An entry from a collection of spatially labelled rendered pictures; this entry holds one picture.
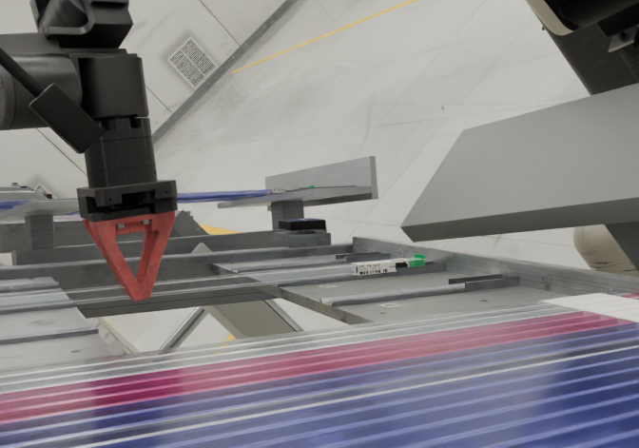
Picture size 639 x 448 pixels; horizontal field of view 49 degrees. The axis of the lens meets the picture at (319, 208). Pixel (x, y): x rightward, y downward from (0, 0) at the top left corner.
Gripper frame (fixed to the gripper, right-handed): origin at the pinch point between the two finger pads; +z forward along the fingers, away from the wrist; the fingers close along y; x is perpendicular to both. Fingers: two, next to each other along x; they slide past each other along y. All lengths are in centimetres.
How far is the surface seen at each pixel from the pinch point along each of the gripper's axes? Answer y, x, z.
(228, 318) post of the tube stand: -39.0, 20.6, 14.2
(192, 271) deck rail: -19.0, 10.4, 2.7
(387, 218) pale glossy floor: -163, 128, 22
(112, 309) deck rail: -19.1, 0.8, 5.3
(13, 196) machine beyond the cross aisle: -451, 19, 6
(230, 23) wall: -757, 305, -158
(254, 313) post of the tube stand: -39.4, 25.0, 14.5
